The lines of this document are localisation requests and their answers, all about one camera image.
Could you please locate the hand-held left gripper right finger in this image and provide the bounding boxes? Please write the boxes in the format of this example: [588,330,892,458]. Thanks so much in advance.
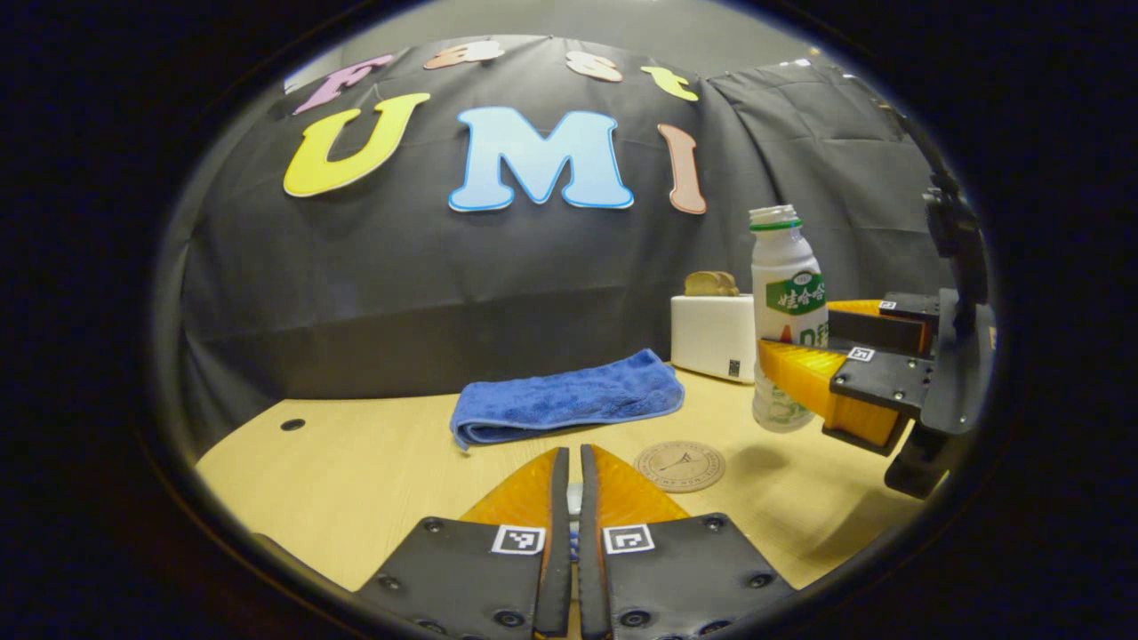
[578,444,798,639]

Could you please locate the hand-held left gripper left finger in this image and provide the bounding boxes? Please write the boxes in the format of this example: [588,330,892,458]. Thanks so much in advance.
[356,447,572,639]

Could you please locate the white water bottle green label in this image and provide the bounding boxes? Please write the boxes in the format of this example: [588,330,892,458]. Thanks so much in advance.
[749,205,829,434]

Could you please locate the round brown coaster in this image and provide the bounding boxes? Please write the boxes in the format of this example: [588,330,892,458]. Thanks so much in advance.
[635,441,726,494]

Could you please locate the blue towel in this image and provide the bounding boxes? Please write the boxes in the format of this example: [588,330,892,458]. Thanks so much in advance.
[450,348,685,450]

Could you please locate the white toaster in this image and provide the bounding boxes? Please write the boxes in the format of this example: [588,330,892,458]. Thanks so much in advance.
[670,294,757,385]

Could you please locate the black backdrop cloth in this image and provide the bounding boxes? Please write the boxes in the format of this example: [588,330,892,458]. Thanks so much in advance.
[173,36,957,445]

